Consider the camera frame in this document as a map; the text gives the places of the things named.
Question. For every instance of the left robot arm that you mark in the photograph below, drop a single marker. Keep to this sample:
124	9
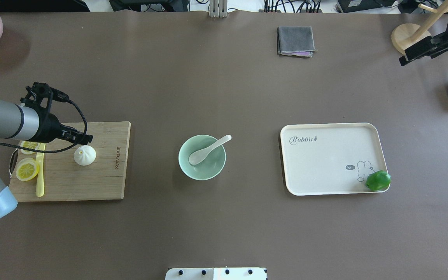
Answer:
32	120

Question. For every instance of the white ceramic spoon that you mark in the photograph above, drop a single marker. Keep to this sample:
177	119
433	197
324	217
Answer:
198	156

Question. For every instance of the wooden stand with round base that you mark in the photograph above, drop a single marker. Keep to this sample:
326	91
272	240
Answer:
406	35

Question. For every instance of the mint green bowl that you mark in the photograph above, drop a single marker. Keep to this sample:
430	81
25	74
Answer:
210	167

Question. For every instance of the aluminium frame post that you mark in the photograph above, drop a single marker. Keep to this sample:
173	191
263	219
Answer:
218	8

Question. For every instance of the yellow plastic knife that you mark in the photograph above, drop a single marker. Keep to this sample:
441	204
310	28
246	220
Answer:
40	186

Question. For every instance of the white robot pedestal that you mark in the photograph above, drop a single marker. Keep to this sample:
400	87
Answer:
222	273

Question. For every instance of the folded grey cloth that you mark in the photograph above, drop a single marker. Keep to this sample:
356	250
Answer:
295	41

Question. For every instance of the cream rabbit tray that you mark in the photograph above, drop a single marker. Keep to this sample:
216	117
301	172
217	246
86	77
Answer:
334	158

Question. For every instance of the single lemon slice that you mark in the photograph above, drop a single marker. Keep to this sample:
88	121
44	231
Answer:
29	145

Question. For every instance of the white steamed bun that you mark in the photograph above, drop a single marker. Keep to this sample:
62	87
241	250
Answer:
84	155

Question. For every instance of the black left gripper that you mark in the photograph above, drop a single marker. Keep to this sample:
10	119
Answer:
50	130

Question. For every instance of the metal cutting board handle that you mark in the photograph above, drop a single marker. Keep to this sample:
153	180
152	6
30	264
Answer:
12	162

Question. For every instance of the front stacked lemon slice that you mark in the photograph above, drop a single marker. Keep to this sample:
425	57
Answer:
27	169

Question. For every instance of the green lime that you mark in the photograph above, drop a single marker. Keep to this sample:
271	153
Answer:
378	181

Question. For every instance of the wooden cutting board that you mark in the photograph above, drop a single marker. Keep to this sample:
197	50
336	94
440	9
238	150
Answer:
65	180

